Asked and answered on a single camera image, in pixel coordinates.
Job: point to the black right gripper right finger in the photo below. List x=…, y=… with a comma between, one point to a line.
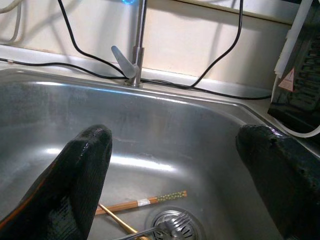
x=285, y=180

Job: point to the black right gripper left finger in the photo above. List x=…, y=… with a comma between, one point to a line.
x=65, y=190

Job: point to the steel fork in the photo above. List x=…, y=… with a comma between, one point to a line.
x=175, y=222

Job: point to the black kitchen appliance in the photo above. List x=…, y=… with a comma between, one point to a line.
x=302, y=75

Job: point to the steel sink drain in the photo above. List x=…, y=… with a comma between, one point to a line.
x=180, y=227

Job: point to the stainless steel sink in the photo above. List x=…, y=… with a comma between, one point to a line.
x=175, y=130

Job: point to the steel faucet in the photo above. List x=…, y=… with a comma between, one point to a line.
x=138, y=37

